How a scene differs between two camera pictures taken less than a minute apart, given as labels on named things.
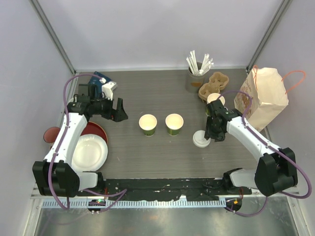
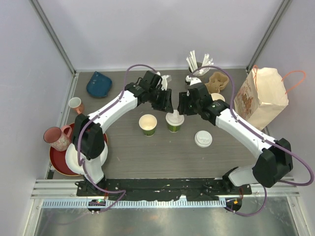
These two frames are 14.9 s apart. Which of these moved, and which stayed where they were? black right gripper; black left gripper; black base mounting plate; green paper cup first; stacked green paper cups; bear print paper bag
Moved: black right gripper; black left gripper
Stayed: bear print paper bag; green paper cup first; black base mounting plate; stacked green paper cups
